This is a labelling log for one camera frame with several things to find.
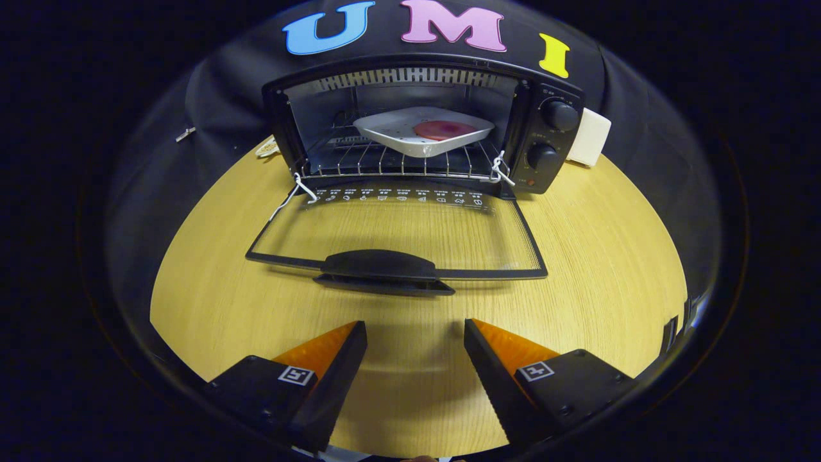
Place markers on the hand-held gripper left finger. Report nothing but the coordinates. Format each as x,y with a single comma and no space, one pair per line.
333,378

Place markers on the white bread toaster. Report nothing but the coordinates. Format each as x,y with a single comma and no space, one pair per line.
590,138

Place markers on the black toaster oven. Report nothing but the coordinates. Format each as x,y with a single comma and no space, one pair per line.
545,136

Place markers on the pink ham slice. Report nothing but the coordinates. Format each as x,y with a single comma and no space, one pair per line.
444,130

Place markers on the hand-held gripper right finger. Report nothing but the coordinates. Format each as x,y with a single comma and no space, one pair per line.
497,385

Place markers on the white square plate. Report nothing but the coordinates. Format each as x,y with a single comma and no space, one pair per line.
391,128

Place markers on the silver metal clip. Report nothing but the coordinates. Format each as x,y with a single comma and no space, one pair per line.
185,134

